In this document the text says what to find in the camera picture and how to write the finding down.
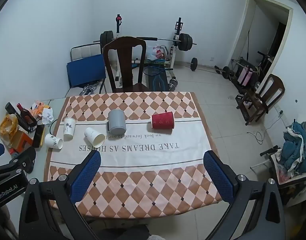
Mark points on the orange snack wrapper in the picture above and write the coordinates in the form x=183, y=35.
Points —
x=38, y=108

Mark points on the door frame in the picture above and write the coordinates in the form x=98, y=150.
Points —
x=245, y=30

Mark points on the plain white paper cup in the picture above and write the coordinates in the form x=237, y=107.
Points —
x=94, y=137

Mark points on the red ribbed paper cup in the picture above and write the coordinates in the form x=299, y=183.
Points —
x=163, y=120

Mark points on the blue board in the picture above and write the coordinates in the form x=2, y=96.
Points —
x=86, y=71

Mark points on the grey cup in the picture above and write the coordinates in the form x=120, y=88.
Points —
x=116, y=122

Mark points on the barbell with black plates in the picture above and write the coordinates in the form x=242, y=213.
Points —
x=185, y=42

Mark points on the dark bottle red cap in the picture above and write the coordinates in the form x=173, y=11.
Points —
x=25, y=113

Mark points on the white and red plastic bag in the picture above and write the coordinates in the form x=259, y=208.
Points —
x=156, y=53

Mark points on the black case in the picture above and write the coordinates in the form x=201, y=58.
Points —
x=38, y=136

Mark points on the orange box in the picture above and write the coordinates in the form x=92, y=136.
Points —
x=19, y=141

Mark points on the yellow plastic bag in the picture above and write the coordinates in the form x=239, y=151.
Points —
x=6, y=130

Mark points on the blue tennis racket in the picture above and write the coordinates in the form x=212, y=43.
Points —
x=153, y=71

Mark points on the white padded metal chair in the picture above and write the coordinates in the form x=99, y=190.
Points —
x=84, y=51

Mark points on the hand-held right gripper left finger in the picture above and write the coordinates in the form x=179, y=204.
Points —
x=86, y=175

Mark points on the black dumbbell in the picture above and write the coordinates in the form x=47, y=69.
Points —
x=226, y=72

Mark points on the silver dumbbell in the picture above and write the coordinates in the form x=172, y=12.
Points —
x=173, y=85

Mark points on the exercise machine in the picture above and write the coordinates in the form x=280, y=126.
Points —
x=261, y=60

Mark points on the dark wooden chair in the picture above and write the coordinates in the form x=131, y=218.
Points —
x=125, y=65
x=272, y=90

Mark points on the white weight bench rack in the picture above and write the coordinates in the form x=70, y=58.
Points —
x=176, y=42

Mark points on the checkered printed tablecloth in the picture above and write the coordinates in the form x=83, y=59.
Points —
x=143, y=180

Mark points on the white paper cup bamboo print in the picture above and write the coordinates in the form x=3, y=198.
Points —
x=69, y=128
x=53, y=141

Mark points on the small barbell black plate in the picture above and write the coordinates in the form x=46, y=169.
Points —
x=193, y=64

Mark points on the pile of clothes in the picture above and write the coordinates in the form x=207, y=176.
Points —
x=297, y=147

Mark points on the dark glass bottles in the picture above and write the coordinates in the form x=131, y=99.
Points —
x=16, y=117

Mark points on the white laundry rack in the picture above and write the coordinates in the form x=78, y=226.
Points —
x=287, y=180

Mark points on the crumpled white tissue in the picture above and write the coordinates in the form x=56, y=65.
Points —
x=48, y=116

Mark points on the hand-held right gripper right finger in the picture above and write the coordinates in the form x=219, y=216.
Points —
x=217, y=177

